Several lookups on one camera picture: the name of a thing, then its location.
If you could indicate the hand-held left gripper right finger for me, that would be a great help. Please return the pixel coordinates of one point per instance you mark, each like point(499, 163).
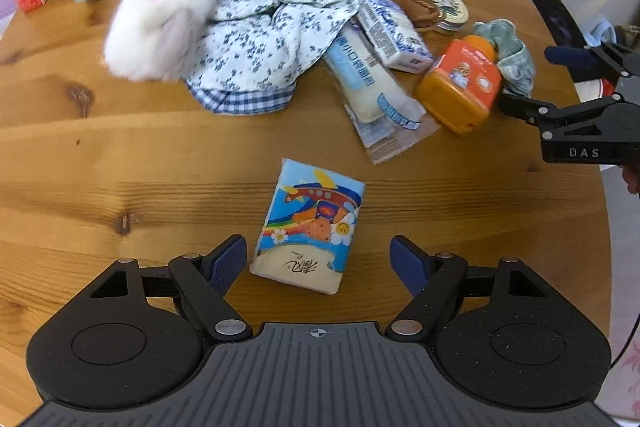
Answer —
point(407, 264)

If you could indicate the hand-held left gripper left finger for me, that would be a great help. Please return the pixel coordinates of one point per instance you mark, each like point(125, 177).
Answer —
point(227, 264)

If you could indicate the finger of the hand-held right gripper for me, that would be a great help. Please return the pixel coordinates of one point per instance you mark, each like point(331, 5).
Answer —
point(530, 109)
point(567, 56)

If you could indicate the green scrunchie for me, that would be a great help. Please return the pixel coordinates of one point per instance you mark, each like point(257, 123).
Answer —
point(515, 62)

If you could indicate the orange bottle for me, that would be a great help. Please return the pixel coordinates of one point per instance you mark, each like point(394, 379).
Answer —
point(457, 84)

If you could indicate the cartoon print tissue pack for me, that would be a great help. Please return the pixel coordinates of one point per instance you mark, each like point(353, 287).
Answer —
point(310, 227)

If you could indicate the clear plastic packet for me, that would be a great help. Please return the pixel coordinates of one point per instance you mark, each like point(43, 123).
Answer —
point(385, 142)

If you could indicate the white blue-labelled packet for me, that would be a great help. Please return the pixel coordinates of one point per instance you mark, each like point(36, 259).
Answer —
point(357, 77)

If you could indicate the blue floral cloth hat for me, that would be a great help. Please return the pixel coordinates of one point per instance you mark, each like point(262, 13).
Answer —
point(260, 42)

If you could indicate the light blue cloth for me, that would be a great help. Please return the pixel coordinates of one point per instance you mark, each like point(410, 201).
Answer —
point(600, 34)

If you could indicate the black chair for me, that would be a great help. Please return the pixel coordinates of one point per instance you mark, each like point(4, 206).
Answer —
point(555, 12)

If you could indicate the red fabric item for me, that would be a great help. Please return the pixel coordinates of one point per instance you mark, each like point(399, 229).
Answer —
point(610, 87)

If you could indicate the round metal tin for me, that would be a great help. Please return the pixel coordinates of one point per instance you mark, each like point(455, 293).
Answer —
point(445, 2)

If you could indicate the brown leather pouch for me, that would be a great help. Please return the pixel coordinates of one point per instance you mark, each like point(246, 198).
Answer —
point(420, 9)

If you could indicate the blue and white carton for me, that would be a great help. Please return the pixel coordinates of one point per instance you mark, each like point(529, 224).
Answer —
point(395, 32)

